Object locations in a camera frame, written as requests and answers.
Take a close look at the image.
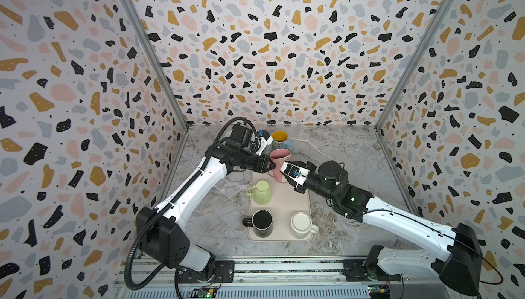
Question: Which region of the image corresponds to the metal right corner post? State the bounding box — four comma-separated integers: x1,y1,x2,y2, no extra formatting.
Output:
375,0,455,133

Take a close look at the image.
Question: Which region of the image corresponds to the metal corner post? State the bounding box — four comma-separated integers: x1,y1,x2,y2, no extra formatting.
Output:
119,0,189,133
375,0,455,133

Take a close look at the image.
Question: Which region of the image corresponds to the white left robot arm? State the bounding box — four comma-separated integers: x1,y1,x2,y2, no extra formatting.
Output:
137,140,276,277

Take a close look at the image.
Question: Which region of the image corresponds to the pink mug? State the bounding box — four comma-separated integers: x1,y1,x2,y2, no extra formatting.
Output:
268,149,291,184

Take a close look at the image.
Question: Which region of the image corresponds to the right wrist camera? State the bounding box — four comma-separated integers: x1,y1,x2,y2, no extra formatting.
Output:
280,162,310,188

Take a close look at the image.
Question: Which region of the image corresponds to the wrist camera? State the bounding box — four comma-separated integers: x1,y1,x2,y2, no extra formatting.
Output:
226,124,273,155
280,162,310,188

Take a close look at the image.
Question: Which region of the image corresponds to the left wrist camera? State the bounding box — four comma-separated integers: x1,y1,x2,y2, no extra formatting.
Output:
226,124,273,155

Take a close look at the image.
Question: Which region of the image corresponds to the light green mug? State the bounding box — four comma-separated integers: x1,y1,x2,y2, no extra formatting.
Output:
246,180,272,205

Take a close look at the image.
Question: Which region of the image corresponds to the blue butterfly mug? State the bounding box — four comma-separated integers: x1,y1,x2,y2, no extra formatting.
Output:
272,130,294,153

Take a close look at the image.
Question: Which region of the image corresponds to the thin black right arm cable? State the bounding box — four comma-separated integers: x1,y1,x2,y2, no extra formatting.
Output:
368,208,504,285

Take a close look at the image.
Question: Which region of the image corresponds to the white mug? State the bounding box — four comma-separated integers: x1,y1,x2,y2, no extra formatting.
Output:
291,211,319,239

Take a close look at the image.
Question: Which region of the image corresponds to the metal left corner post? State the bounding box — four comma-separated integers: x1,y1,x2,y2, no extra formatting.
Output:
119,0,189,133

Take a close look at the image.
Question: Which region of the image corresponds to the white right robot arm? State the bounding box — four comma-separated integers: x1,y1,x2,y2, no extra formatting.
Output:
280,160,483,296

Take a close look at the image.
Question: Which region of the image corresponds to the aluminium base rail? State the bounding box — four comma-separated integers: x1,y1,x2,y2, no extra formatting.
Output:
114,257,461,298

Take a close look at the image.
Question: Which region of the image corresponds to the black mug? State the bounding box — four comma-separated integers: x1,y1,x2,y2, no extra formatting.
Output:
242,210,273,238

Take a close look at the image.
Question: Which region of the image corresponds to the cream plastic tray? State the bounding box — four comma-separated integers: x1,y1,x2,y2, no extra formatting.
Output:
247,172,314,242

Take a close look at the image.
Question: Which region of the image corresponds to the black corrugated cable conduit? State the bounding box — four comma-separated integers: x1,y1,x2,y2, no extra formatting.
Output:
124,117,257,291

